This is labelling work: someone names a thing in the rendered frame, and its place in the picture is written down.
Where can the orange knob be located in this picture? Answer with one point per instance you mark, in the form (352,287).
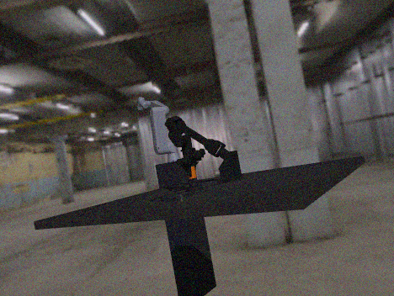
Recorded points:
(193,172)

